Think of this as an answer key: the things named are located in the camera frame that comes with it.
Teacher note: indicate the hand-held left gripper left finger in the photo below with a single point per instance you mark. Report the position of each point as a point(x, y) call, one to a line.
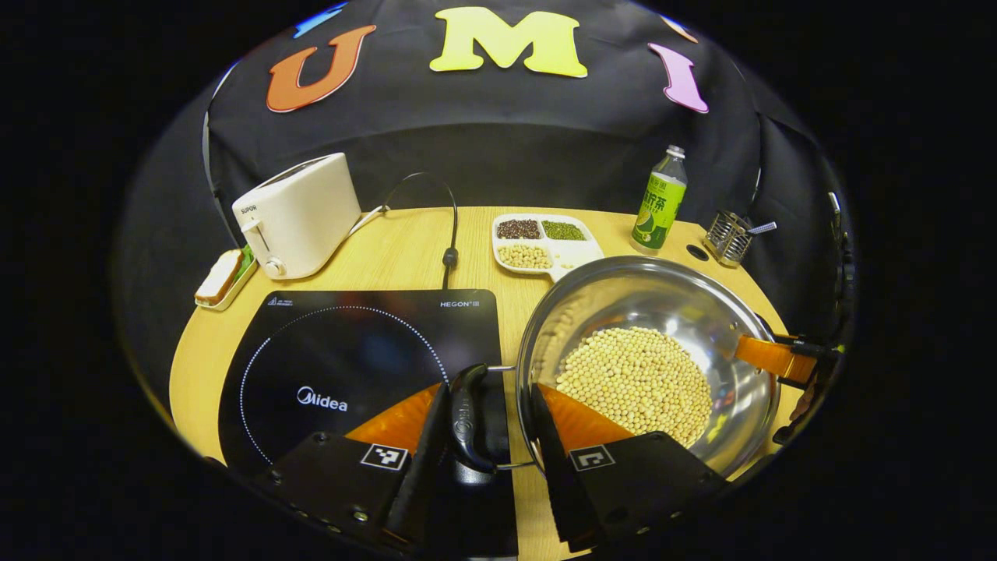
point(428, 467)

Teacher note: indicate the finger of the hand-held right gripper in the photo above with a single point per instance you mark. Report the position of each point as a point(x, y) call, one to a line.
point(771, 357)

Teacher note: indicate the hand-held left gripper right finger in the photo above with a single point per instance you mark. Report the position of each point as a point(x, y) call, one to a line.
point(554, 483)

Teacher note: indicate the pile of soybeans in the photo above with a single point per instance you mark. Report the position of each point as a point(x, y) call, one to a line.
point(639, 382)

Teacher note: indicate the black induction cooktop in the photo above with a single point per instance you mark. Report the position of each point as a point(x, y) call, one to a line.
point(350, 351)

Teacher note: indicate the stainless steel pot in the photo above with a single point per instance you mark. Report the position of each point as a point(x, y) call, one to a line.
point(639, 296)

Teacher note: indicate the green label drink bottle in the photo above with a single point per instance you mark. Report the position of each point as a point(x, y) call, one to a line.
point(658, 206)

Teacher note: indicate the white divided bean plate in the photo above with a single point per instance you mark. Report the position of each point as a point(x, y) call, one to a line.
point(565, 253)

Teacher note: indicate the white toaster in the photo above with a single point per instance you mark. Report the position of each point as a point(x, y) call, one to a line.
point(300, 218)

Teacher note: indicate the small tray with bread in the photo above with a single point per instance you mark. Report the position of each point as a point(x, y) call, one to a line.
point(220, 276)

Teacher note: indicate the black backdrop cloth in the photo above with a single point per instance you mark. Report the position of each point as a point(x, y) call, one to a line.
point(506, 132)

